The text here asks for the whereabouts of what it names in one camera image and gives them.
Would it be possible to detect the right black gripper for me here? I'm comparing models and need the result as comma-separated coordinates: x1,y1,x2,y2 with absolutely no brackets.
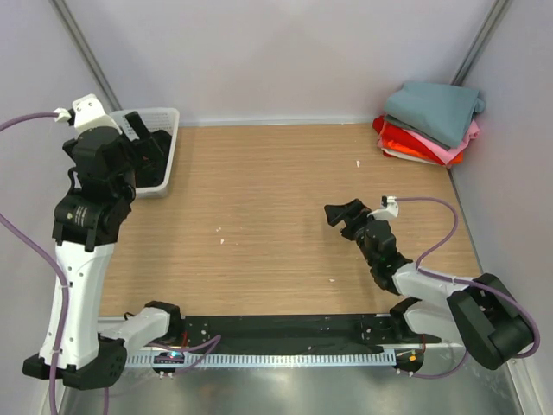
325,199,378,267

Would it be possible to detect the black t shirt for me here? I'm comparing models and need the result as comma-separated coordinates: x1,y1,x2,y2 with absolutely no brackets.
133,130,172,188

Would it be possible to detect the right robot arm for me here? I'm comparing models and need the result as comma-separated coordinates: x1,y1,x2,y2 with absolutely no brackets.
324,196,541,370

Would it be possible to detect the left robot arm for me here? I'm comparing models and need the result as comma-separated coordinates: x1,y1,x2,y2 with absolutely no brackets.
22,111,183,391

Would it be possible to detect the white plastic basket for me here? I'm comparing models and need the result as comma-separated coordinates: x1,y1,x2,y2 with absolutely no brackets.
110,107,180,198

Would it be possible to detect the folded white t shirt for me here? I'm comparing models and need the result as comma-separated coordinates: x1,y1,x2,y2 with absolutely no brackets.
382,148,436,165

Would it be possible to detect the folded orange t shirt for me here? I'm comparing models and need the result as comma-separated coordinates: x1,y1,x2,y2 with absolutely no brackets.
378,139,463,166

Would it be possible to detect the folded red t shirt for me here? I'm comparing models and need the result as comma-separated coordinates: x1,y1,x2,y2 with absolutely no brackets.
372,116,420,149

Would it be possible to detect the folded grey t shirt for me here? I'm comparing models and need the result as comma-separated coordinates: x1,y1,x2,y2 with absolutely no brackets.
384,114,450,150

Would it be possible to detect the folded pink t shirt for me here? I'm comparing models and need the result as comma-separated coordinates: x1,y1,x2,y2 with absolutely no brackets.
404,119,480,164

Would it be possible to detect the folded teal t shirt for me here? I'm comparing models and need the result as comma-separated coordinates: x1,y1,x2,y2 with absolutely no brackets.
384,81,486,144

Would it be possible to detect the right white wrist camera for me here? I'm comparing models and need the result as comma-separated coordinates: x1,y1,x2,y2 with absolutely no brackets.
369,195,399,221

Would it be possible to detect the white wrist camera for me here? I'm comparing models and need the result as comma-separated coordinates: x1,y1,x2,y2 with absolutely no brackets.
54,93,122,133
369,195,399,221

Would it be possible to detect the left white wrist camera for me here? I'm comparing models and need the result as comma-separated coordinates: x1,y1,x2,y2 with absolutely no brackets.
54,93,122,133

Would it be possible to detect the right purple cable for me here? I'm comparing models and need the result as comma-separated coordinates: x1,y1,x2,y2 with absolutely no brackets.
396,195,542,380

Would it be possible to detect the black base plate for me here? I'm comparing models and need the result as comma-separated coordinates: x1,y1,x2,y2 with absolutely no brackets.
181,314,441,355

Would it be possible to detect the white slotted cable duct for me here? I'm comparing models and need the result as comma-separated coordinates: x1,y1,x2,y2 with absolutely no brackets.
126,349,397,369

